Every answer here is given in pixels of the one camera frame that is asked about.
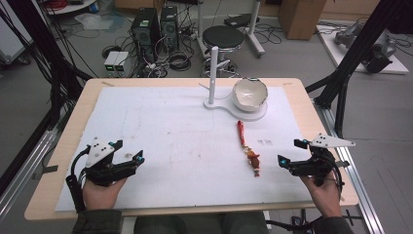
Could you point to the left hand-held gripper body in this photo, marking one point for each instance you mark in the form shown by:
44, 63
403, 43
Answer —
99, 162

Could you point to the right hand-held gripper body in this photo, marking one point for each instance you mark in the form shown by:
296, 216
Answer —
316, 165

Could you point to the person's left hand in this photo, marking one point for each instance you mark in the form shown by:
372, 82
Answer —
100, 195

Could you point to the person's right hand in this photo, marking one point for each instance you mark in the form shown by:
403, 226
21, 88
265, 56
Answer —
324, 198

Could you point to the white foam mat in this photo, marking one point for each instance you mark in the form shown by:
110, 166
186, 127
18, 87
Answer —
181, 139

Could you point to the white eggshell-shaped bowl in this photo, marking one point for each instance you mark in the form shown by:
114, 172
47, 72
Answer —
250, 94

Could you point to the white power supply box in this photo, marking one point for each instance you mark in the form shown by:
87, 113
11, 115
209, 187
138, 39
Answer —
110, 61
121, 61

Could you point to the white hanger stand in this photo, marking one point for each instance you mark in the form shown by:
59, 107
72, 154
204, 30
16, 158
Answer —
212, 78

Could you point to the black computer tower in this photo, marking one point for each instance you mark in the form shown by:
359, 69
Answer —
169, 26
145, 31

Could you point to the white table leg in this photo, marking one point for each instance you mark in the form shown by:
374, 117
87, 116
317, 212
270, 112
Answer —
201, 29
255, 29

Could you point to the white floor board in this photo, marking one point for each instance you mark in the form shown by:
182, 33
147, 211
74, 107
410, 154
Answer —
397, 66

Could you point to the brown cardboard box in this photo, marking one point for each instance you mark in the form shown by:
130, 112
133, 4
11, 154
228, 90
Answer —
300, 18

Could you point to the clear plastic bag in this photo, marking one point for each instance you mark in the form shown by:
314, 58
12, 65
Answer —
94, 21

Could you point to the black round stool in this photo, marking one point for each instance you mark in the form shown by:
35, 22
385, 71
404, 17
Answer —
223, 37

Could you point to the black flat case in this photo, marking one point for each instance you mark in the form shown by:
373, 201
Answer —
240, 20

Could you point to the white round table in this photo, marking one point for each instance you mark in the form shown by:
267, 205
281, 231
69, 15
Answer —
69, 6

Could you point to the aluminium rail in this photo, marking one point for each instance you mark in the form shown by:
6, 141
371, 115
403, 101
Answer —
22, 175
350, 169

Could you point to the black metal frame strut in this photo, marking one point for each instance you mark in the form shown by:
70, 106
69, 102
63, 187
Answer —
42, 52
354, 48

